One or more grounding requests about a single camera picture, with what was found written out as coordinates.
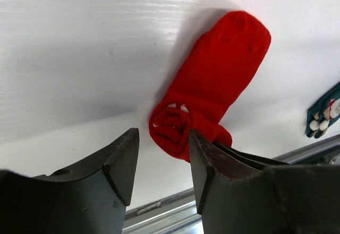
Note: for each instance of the aluminium mounting rail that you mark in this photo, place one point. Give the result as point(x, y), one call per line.
point(178, 213)

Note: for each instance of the dark green sock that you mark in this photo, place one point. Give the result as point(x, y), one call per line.
point(323, 113)

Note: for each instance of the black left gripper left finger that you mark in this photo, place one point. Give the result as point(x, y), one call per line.
point(89, 196)

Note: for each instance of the red sock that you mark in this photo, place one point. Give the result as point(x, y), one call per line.
point(220, 66)

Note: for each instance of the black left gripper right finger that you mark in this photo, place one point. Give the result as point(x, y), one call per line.
point(237, 192)

